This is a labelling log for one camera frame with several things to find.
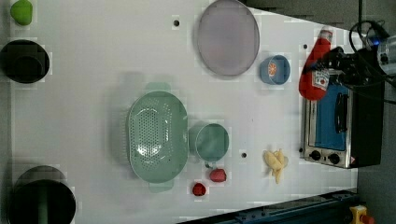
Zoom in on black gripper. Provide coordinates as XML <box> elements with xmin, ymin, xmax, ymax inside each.
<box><xmin>317</xmin><ymin>47</ymin><xmax>385</xmax><ymax>88</ymax></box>

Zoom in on red plush ketchup bottle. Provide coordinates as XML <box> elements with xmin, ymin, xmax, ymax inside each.
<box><xmin>299</xmin><ymin>26</ymin><xmax>332</xmax><ymax>101</ymax></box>

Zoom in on mint green oval strainer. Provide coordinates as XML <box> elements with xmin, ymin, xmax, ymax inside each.
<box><xmin>127</xmin><ymin>82</ymin><xmax>189</xmax><ymax>193</ymax></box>

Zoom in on silver toaster oven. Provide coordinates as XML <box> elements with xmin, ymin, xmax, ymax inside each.
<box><xmin>303</xmin><ymin>77</ymin><xmax>384</xmax><ymax>169</ymax></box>

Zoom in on blue bowl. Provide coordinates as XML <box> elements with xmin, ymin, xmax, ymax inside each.
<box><xmin>260</xmin><ymin>55</ymin><xmax>290</xmax><ymax>85</ymax></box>

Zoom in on orange fruit slice toy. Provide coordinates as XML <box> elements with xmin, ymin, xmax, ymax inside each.
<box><xmin>268</xmin><ymin>63</ymin><xmax>277</xmax><ymax>77</ymax></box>

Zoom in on peeled plush banana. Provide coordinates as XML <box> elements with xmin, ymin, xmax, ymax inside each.
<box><xmin>263</xmin><ymin>149</ymin><xmax>289</xmax><ymax>184</ymax></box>

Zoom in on grey round tray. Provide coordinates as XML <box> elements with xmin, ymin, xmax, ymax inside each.
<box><xmin>197</xmin><ymin>0</ymin><xmax>260</xmax><ymax>76</ymax></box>

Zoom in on yellow and red clamp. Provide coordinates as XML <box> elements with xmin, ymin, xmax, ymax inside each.
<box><xmin>349</xmin><ymin>205</ymin><xmax>375</xmax><ymax>224</ymax></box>

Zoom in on mint green metal cup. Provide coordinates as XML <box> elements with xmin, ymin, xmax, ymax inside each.
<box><xmin>189</xmin><ymin>121</ymin><xmax>230</xmax><ymax>169</ymax></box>

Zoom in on plush strawberry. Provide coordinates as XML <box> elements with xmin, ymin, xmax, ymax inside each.
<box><xmin>209</xmin><ymin>169</ymin><xmax>227</xmax><ymax>183</ymax></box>

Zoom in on small red tomato toy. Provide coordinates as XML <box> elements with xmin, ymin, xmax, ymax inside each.
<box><xmin>192</xmin><ymin>183</ymin><xmax>206</xmax><ymax>197</ymax></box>

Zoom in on black cylindrical cup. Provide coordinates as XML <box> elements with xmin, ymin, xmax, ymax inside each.
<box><xmin>1</xmin><ymin>39</ymin><xmax>50</xmax><ymax>84</ymax></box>

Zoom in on green plush pear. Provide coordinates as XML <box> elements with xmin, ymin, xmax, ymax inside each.
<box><xmin>10</xmin><ymin>0</ymin><xmax>33</xmax><ymax>26</ymax></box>

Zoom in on large black cylindrical container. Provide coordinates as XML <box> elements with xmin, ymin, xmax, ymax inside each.
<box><xmin>7</xmin><ymin>165</ymin><xmax>77</xmax><ymax>224</ymax></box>

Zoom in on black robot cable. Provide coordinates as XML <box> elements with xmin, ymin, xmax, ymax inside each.
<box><xmin>348</xmin><ymin>0</ymin><xmax>396</xmax><ymax>105</ymax></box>

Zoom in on blue metal frame rail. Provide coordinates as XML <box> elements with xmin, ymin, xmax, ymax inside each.
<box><xmin>178</xmin><ymin>190</ymin><xmax>361</xmax><ymax>224</ymax></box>

